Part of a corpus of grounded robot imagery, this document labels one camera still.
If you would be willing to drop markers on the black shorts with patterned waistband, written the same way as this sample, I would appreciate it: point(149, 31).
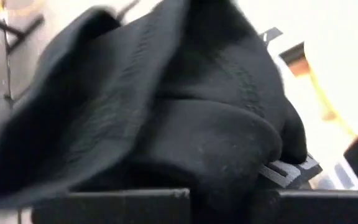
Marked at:
point(179, 124)

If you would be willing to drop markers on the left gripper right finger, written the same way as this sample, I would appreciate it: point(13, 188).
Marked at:
point(328, 208)

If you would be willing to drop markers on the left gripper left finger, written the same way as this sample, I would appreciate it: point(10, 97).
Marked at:
point(110, 207)

